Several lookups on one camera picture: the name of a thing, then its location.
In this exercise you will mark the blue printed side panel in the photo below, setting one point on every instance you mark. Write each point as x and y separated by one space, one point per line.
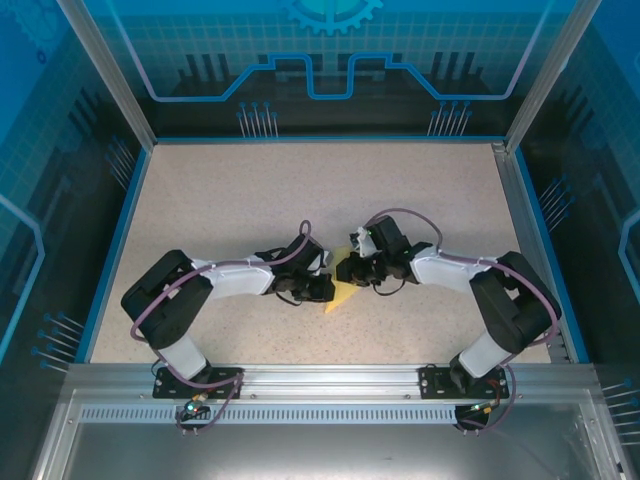
600 200
40 200

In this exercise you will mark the aluminium frame post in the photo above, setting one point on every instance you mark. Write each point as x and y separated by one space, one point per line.
117 85
547 75

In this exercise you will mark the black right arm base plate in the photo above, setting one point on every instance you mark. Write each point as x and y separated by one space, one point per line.
432 382

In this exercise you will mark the aluminium side rail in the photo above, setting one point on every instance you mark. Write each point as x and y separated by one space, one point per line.
525 225

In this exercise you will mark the blue printed gear panel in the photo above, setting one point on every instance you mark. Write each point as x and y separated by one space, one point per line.
200 40

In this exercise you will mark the aluminium mounting rail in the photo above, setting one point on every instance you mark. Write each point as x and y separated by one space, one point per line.
325 380

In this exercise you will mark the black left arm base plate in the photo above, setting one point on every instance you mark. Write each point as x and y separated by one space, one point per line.
225 382

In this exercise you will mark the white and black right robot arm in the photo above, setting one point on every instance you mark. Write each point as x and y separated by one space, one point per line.
500 310

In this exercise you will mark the yellow paper sheet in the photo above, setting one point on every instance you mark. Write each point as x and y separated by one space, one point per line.
342 295

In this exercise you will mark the metal sheet tray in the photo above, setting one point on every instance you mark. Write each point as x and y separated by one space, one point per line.
320 450

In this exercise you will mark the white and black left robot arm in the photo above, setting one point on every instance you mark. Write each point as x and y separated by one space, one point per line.
235 280

